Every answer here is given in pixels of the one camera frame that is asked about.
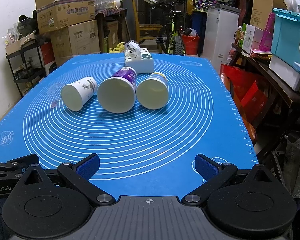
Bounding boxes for upper cardboard box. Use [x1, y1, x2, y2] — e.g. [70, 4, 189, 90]
[35, 0, 95, 34]

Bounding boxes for purple white paper cup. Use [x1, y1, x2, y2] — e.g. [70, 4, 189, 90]
[97, 67, 137, 114]

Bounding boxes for white paper cup grey print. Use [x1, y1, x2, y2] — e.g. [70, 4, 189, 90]
[61, 76, 97, 112]

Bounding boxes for wooden chair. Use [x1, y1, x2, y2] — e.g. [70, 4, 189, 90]
[130, 0, 164, 46]

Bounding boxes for blue silicone baking mat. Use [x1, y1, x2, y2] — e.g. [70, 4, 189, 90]
[0, 54, 257, 197]

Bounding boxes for black bicycle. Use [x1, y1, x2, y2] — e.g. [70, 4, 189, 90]
[143, 0, 186, 56]

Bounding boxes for white tissue box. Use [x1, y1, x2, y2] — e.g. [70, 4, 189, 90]
[124, 40, 154, 74]

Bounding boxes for green white carton box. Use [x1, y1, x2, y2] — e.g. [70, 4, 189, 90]
[239, 23, 256, 54]

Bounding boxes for dark wooden side table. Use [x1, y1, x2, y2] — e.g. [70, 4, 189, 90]
[229, 43, 300, 109]

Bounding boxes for red plastic bucket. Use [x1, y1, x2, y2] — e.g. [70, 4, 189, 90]
[181, 35, 200, 55]

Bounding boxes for clear plastic cup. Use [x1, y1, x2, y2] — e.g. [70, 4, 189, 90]
[47, 83, 64, 109]

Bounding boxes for lower cardboard box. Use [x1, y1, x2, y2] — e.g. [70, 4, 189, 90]
[50, 20, 100, 67]

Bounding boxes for red boxes stack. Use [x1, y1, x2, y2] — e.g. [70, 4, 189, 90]
[220, 64, 270, 144]

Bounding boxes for cardboard box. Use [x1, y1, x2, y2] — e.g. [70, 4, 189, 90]
[35, 0, 95, 34]
[50, 20, 100, 67]

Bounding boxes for teal plastic storage bin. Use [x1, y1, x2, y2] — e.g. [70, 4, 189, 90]
[270, 8, 300, 66]

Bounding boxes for white paper cup yellow rim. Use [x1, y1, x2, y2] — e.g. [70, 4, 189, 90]
[136, 72, 169, 110]

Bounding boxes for black metal shelf rack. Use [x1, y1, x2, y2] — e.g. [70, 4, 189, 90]
[5, 33, 57, 96]

